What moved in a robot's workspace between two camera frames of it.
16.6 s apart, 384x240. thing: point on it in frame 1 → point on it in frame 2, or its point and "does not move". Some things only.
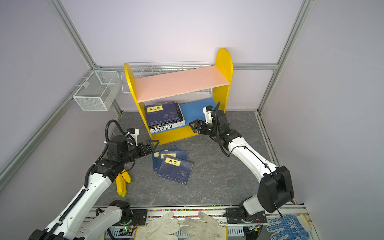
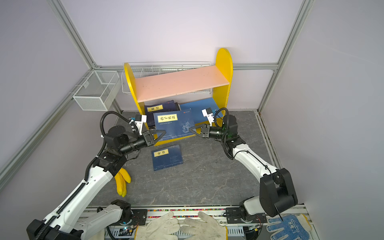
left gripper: [149, 149] → [148, 139]
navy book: [155, 155] does not move
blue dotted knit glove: [289, 227] does not move
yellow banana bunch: [121, 182] does not move
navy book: [180, 154] → [176, 123]
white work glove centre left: [165, 227] does not move
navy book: [175, 169] → [150, 110]
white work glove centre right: [200, 230] does not move
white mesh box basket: [97, 93] does not move
